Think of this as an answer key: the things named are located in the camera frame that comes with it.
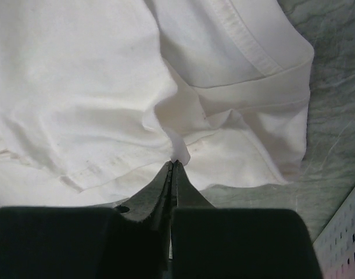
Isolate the white plastic laundry basket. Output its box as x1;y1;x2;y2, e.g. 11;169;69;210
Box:
313;187;355;279

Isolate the cream white t shirt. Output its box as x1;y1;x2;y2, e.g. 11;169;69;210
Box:
0;1;314;207

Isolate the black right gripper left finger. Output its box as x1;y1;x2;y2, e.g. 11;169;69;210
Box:
0;162;173;278

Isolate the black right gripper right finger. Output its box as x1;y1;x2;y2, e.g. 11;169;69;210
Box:
171;162;321;278

